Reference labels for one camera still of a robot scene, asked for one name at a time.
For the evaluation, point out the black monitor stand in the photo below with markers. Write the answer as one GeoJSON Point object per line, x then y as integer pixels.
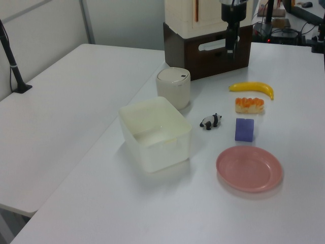
{"type": "Point", "coordinates": [269, 12]}

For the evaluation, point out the brown cardboard box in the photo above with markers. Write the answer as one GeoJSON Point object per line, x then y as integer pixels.
{"type": "Point", "coordinates": [280, 23]}

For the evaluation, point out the black and white panda toy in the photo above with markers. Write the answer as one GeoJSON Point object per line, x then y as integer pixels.
{"type": "Point", "coordinates": [210, 121]}

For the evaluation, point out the black camera stand pole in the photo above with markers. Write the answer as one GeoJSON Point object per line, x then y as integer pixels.
{"type": "Point", "coordinates": [10, 58]}

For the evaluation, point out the pink plastic plate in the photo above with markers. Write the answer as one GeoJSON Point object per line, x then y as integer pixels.
{"type": "Point", "coordinates": [249, 168]}

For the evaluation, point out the orange salmon sushi toy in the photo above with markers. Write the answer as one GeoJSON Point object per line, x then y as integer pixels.
{"type": "Point", "coordinates": [250, 104]}

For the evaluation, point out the yellow toy banana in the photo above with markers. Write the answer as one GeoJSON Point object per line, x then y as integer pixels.
{"type": "Point", "coordinates": [256, 87]}

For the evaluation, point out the black camera on mount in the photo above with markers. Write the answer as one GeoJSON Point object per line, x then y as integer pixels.
{"type": "Point", "coordinates": [320, 38]}

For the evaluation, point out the purple cube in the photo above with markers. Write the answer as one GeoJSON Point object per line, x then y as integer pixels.
{"type": "Point", "coordinates": [244, 129]}

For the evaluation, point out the white plastic storage bin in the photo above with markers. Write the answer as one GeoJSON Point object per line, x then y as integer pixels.
{"type": "Point", "coordinates": [155, 134]}

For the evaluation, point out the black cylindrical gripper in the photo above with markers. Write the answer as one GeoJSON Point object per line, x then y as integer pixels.
{"type": "Point", "coordinates": [233, 12]}

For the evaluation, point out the dark computer mouse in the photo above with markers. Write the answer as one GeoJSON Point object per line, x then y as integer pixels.
{"type": "Point", "coordinates": [307, 4]}

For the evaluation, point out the cream lidded trash can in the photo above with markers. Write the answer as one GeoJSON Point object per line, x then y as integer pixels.
{"type": "Point", "coordinates": [173, 89]}

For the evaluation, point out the dark brown crate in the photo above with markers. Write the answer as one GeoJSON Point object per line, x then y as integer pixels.
{"type": "Point", "coordinates": [193, 56]}

